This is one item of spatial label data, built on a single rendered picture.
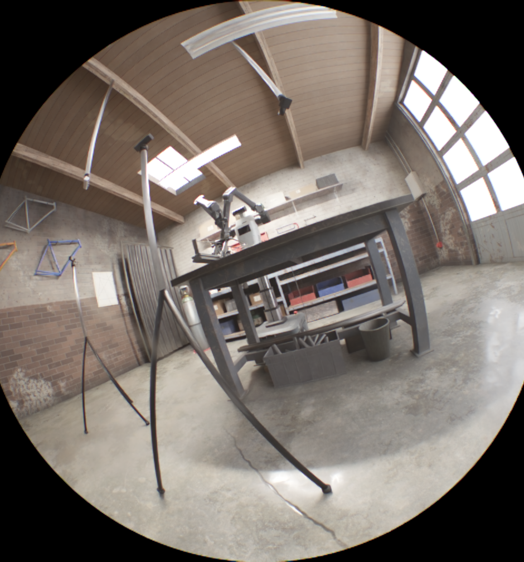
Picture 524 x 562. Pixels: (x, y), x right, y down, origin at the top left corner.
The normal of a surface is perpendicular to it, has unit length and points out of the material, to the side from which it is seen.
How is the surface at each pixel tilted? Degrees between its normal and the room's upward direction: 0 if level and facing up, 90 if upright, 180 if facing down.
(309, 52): 174
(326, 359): 90
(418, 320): 90
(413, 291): 90
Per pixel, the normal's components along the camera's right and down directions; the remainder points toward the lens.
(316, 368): -0.28, 0.04
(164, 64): 0.28, 0.95
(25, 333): 0.91, -0.30
